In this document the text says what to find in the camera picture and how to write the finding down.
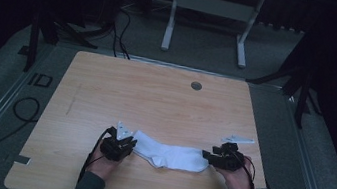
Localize black tripod stand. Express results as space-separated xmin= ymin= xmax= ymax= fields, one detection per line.
xmin=239 ymin=19 xmax=336 ymax=132
xmin=21 ymin=0 xmax=120 ymax=85

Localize black floor cables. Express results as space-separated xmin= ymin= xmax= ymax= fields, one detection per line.
xmin=106 ymin=5 xmax=139 ymax=61

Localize person's left hand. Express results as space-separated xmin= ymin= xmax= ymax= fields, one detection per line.
xmin=85 ymin=146 xmax=123 ymax=183

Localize white desk frame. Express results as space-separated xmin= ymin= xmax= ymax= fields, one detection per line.
xmin=143 ymin=0 xmax=306 ymax=77

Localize black tape floor mark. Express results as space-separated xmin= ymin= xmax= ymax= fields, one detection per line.
xmin=26 ymin=71 xmax=55 ymax=89

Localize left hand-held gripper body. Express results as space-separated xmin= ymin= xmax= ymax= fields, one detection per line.
xmin=97 ymin=118 xmax=136 ymax=164

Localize person's right hand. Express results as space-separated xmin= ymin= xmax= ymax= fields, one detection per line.
xmin=212 ymin=150 xmax=258 ymax=189

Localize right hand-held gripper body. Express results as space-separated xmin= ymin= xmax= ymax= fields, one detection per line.
xmin=208 ymin=131 xmax=256 ymax=174

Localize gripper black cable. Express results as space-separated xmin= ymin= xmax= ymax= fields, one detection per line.
xmin=232 ymin=152 xmax=261 ymax=189
xmin=77 ymin=123 xmax=116 ymax=186

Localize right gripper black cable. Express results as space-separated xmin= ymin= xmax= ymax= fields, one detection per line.
xmin=232 ymin=152 xmax=261 ymax=189

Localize grey table grommet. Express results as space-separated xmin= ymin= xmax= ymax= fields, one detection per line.
xmin=189 ymin=81 xmax=204 ymax=92

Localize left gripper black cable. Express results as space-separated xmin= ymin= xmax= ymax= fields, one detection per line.
xmin=77 ymin=123 xmax=116 ymax=186

